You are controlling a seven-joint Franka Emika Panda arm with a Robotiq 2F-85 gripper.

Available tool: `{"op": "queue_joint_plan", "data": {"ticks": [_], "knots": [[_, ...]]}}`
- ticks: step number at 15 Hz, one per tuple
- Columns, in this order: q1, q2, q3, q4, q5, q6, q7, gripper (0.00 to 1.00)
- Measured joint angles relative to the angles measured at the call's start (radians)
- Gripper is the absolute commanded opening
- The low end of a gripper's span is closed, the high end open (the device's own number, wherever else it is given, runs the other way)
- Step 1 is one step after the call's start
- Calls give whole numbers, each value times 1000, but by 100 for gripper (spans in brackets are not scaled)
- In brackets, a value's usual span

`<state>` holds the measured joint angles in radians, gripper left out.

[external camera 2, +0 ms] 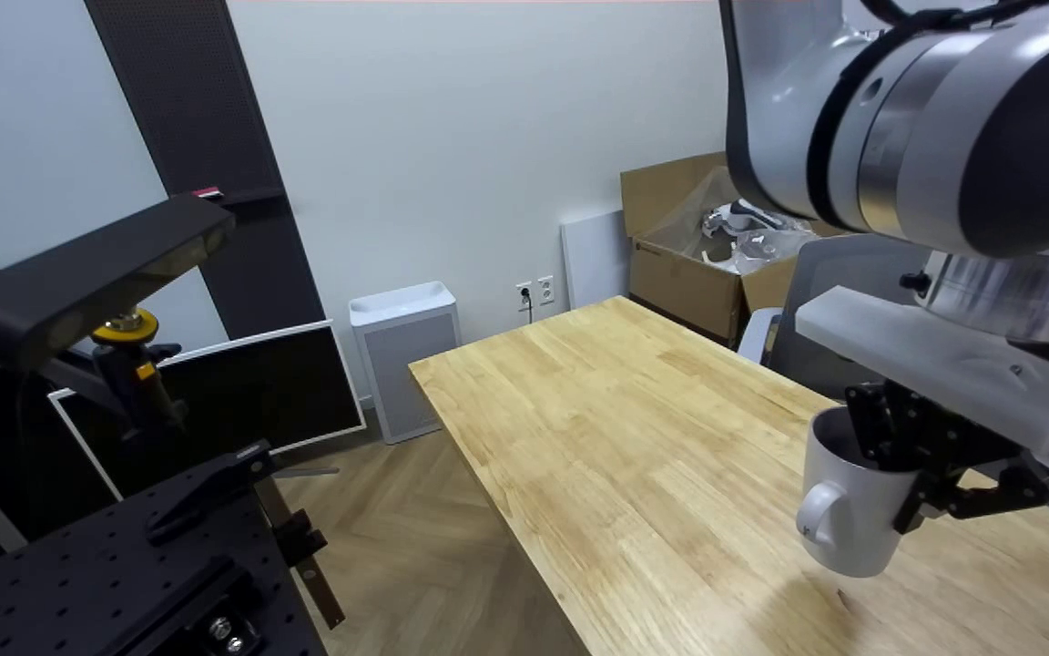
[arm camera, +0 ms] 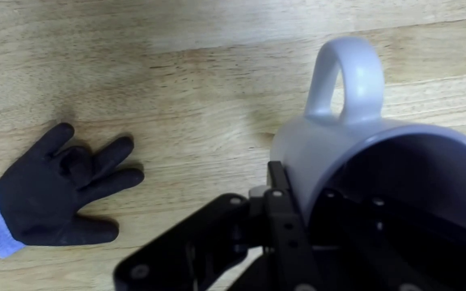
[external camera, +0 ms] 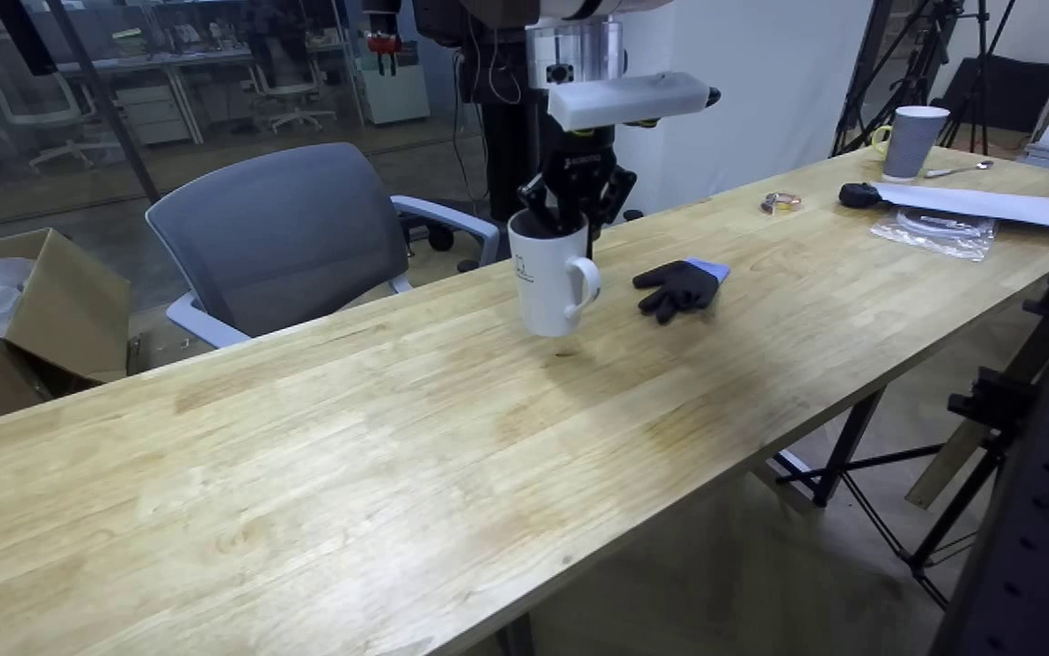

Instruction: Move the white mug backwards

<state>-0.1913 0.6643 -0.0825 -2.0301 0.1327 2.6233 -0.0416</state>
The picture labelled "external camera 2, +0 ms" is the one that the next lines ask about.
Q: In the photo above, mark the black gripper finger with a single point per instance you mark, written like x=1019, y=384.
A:
x=984, y=492
x=877, y=431

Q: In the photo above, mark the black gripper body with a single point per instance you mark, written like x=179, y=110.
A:
x=957, y=438

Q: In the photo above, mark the white ceramic mug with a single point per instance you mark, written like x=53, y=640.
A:
x=858, y=522

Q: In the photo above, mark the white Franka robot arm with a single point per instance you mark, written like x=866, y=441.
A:
x=950, y=120

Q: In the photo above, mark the clear crumpled plastic bag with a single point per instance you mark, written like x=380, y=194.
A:
x=745, y=238

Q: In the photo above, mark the brown cardboard box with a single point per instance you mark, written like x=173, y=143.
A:
x=671, y=277

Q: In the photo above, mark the white leaning panel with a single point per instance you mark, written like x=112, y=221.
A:
x=593, y=256

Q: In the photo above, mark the white air purifier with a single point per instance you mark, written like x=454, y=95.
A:
x=408, y=358

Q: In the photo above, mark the black white-framed monitor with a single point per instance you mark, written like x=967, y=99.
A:
x=265, y=387

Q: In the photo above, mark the dark structural pillar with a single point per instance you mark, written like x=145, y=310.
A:
x=209, y=146

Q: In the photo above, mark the yellow black clamp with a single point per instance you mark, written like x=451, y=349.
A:
x=129, y=349

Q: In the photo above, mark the black perforated breadboard table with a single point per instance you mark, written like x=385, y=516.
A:
x=76, y=585

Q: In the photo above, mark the white wrist mount plate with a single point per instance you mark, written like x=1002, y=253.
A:
x=938, y=358

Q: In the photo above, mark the white wall outlet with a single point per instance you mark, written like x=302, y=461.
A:
x=525, y=294
x=546, y=284

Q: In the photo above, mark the black angled bracket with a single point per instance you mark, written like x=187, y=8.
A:
x=215, y=485

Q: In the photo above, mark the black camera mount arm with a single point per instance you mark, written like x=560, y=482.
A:
x=89, y=276

